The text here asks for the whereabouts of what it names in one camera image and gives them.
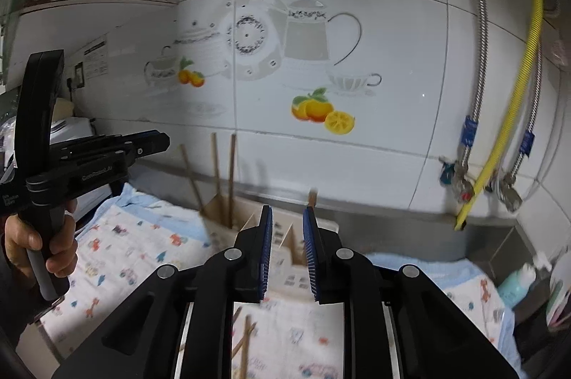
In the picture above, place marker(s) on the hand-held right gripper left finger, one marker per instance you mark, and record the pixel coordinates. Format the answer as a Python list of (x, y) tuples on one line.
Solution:
[(266, 254)]

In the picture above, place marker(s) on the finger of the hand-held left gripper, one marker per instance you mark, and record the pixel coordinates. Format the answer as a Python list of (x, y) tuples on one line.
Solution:
[(151, 141)]

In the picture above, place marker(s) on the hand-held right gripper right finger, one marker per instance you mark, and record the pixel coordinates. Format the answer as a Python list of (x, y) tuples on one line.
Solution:
[(309, 254)]

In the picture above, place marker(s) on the beige plastic utensil holder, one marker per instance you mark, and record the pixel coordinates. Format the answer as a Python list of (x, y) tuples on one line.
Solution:
[(285, 263)]

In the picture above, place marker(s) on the person's left hand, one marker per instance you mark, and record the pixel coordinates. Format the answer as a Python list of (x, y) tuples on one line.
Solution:
[(18, 236)]

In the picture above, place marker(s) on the beige rounded object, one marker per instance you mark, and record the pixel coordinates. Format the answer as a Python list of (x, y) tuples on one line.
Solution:
[(64, 111)]

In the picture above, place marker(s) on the clear plastic bag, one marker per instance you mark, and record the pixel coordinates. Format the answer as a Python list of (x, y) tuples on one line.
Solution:
[(5, 133)]

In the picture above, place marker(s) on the printed cartoon cloth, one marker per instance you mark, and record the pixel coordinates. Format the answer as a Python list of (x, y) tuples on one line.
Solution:
[(125, 236)]

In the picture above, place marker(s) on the teal soap bottle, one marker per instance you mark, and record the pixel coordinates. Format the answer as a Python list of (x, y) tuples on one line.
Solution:
[(515, 285)]

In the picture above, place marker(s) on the metal water valve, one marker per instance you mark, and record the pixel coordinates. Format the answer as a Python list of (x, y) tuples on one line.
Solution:
[(511, 194)]

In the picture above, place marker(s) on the black wall socket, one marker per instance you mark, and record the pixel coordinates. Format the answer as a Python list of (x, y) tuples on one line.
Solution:
[(78, 73)]

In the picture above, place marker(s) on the white wall label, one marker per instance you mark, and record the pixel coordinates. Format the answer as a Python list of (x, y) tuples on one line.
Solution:
[(97, 58)]

